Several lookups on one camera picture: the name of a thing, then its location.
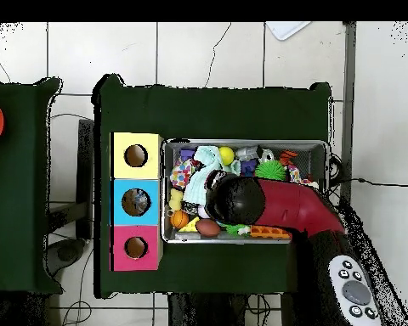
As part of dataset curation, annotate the clear plastic packet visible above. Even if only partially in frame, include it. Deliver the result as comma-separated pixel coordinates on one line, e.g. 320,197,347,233
132,188,151,213

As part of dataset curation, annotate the wooden box with three holes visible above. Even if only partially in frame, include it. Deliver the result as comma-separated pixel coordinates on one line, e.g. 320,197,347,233
109,132,164,273

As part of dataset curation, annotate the shallow clear mesh bin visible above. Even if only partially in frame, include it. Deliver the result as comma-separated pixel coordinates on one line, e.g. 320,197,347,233
159,138,329,245

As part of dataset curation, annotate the mint ribbed cloth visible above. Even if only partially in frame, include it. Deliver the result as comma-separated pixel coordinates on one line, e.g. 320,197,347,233
183,145,241,205

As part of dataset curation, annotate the polka dot paper wad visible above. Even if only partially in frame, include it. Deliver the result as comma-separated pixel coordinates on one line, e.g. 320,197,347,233
169,158,196,190

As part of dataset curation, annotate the plain yellow ball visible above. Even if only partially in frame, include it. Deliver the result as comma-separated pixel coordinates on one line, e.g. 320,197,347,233
218,146,235,166

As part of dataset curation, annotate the small orange basketball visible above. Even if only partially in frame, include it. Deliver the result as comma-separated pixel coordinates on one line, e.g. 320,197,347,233
168,210,190,231

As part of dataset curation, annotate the small brown football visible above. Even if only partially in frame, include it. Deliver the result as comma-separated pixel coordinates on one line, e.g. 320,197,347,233
195,218,222,238

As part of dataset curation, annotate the yellow cheese wedge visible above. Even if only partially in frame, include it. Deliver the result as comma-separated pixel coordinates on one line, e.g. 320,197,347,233
178,216,200,233

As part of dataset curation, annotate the large green spiky ball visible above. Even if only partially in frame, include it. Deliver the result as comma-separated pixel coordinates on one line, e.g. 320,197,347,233
254,159,286,182

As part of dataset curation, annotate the long orange block with holes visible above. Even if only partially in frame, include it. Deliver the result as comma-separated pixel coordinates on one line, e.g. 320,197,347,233
250,225,292,239

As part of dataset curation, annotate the black upright panel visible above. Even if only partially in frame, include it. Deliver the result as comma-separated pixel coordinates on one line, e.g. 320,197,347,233
76,118,95,240

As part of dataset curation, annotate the white tray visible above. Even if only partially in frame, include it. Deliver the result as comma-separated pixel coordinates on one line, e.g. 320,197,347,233
264,21,312,42

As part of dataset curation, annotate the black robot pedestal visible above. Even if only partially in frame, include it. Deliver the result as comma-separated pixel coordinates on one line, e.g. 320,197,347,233
167,292,249,326

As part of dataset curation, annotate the black floor cable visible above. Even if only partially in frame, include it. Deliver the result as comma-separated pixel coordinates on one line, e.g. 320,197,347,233
329,176,408,188

